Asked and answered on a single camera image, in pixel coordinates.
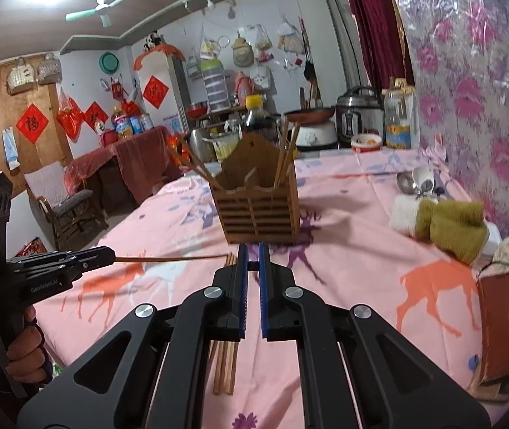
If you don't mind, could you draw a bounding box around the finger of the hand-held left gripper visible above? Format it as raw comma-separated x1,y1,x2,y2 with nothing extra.
6,246,116,269
13,258,114,278

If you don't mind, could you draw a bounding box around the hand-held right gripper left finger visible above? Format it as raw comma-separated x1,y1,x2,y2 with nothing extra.
17,242,250,429

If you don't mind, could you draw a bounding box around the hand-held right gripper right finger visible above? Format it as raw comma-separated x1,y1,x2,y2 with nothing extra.
259,241,491,429

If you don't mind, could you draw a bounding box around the brown wooden chopstick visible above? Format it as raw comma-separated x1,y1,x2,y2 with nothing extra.
228,254,240,394
219,254,234,396
112,255,232,263
212,254,229,396

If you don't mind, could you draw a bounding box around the brown slatted chopstick holder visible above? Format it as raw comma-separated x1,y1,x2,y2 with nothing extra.
209,136,302,246

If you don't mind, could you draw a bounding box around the person's left hand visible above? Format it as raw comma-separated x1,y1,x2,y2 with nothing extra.
6,307,51,386

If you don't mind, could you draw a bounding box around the wooden chair with cushion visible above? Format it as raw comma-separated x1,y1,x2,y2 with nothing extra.
24,161,109,251

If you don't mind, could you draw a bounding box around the blue white hanging packet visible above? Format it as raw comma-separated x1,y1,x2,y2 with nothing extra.
2,127,20,171

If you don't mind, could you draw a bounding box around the pink deer-print cloth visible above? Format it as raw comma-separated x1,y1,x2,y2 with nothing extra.
31,147,509,429

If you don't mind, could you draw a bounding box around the red diamond paper decoration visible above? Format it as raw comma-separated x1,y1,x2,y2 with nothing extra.
15,104,50,144
84,102,109,132
142,76,166,109

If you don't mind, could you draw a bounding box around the table under red cloth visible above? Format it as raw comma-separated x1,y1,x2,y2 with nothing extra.
64,126,179,206

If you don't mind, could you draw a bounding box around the red hanging ornament in plastic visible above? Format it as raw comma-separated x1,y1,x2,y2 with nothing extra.
55,89,86,144

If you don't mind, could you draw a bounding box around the yellow oil bottle blue label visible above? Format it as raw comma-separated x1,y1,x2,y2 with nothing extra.
111,106,134,140

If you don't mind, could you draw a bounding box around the yellow pot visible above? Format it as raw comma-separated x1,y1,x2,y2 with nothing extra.
210,132,241,162

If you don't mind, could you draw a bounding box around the steel kettle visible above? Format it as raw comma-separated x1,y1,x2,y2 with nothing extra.
189,127,213,162

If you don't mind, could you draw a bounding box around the white fluffy cloth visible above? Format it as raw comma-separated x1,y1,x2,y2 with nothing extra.
390,194,424,238

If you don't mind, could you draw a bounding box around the beige woven handbag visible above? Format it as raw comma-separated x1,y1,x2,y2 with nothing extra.
6,56,36,95

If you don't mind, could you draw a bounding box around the white electric cooker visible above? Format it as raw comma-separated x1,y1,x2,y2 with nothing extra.
294,120,340,150

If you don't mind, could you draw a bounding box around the silver handbag in plastic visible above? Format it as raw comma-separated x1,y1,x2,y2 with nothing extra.
36,53,63,85

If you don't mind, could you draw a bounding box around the dark sauce bottle yellow cap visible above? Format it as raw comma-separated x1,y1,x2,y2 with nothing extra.
243,95,277,144

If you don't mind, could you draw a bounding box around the large metal spoon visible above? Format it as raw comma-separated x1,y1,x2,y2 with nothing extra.
396,171,417,196

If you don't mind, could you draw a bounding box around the red paper bowl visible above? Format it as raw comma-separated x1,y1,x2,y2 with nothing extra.
351,133,382,153

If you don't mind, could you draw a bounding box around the copper frying pan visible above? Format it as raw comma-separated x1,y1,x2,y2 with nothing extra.
283,106,338,125

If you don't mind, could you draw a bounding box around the steel pressure cooker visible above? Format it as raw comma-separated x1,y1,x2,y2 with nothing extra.
335,85,386,148

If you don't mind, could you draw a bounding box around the green round plate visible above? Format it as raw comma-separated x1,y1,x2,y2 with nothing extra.
99,51,121,73

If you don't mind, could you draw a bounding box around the olive green knit cloth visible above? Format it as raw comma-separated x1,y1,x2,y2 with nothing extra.
415,199,488,265

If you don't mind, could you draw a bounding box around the pink thermos jug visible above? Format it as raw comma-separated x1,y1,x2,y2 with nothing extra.
234,71,255,107

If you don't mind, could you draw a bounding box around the stacked grey green-lidded container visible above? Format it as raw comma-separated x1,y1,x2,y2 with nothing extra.
200,58,229,112

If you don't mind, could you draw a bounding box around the white fridge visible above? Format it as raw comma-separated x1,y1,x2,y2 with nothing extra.
136,56,193,132

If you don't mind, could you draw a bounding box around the white hanging bag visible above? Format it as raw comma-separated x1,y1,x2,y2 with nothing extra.
250,65,270,90

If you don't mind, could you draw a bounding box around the clear oil bottle yellow label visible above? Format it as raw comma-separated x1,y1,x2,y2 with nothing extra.
383,78,416,150

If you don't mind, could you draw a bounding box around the black hanging ladle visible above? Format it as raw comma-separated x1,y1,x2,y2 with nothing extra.
303,18,318,92

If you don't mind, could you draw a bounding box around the orange cloth cover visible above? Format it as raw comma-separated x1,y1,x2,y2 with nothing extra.
134,45,186,72

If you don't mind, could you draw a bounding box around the straw hat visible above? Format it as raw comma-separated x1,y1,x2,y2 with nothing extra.
231,36,254,68

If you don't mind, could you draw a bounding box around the brown leather case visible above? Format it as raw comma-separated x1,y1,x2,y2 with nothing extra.
475,270,509,387

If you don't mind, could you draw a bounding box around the clear bag with yellow contents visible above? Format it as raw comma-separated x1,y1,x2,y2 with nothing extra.
198,38,219,61

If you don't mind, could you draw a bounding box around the clear bag with red contents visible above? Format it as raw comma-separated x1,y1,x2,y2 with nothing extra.
254,24,274,63

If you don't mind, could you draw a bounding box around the green ceiling fan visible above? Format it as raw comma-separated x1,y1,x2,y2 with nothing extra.
65,0,138,28

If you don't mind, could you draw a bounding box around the beige hanging bag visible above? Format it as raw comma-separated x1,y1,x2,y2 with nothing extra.
276,20,302,52

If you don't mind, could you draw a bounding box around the dark red curtain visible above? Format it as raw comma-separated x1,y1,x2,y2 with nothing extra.
337,0,416,88

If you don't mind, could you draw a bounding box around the floral mattress in plastic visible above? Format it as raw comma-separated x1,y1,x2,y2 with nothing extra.
381,0,509,251

